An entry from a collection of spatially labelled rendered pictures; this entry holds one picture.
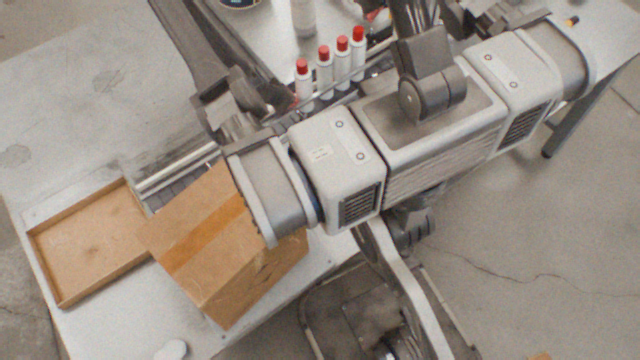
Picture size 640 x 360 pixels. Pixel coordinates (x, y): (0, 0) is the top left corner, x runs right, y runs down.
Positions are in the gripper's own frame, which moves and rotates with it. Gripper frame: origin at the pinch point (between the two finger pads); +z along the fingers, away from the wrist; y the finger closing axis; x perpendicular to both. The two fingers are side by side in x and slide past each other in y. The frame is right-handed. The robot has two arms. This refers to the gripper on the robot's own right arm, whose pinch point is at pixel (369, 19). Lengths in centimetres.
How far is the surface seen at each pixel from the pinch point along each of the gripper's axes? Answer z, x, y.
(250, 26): 14.2, -33.9, 25.7
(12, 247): 104, -65, 155
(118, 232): 20, 9, 97
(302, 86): 0.9, 8.9, 31.6
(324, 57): -4.8, 7.9, 23.0
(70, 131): 20, -34, 95
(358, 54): 1.0, 8.7, 11.1
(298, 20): 6.6, -19.1, 14.6
